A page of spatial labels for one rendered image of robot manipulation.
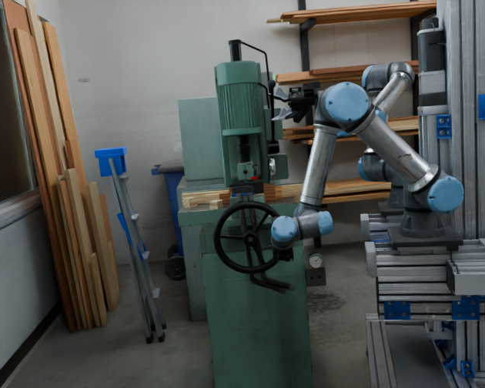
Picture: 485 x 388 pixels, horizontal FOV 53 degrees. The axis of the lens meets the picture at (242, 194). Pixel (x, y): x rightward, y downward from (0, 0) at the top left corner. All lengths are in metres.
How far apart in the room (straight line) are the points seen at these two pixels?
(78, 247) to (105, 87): 1.75
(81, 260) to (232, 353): 1.43
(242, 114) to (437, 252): 0.95
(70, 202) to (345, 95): 2.19
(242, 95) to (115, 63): 2.57
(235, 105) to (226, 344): 1.04
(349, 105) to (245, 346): 1.21
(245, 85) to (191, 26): 2.46
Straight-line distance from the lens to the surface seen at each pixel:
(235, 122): 2.10
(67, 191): 3.24
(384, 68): 2.34
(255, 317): 2.19
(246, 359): 2.27
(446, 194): 1.61
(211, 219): 2.07
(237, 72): 2.10
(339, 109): 1.48
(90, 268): 3.36
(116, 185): 2.83
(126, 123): 4.51
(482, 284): 1.72
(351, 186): 4.20
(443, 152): 1.98
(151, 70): 4.50
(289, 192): 2.20
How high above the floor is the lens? 1.28
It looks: 9 degrees down
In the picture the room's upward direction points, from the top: 5 degrees counter-clockwise
